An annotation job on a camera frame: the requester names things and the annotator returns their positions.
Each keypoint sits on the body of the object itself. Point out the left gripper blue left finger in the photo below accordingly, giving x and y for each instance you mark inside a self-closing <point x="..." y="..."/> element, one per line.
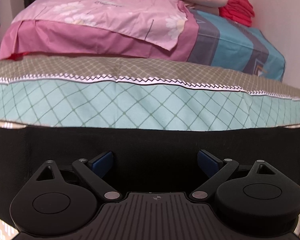
<point x="101" y="163"/>

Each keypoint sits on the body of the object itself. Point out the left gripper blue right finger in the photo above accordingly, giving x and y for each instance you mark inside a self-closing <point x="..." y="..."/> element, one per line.
<point x="209" y="164"/>

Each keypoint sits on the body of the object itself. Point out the black pants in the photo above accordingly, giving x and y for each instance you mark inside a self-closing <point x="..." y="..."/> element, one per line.
<point x="142" y="160"/>

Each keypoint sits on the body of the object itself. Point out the teal grey checked quilt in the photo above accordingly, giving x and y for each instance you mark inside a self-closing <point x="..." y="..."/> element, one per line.
<point x="115" y="92"/>

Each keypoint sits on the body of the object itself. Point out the blue grey striped pillow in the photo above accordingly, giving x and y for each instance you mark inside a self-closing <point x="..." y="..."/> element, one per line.
<point x="227" y="44"/>

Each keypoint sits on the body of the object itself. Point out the pink floral pillow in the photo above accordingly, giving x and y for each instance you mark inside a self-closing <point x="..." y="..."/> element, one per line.
<point x="156" y="29"/>

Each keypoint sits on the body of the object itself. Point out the red folded blanket by wall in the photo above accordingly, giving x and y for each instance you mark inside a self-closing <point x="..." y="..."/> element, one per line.
<point x="239" y="11"/>

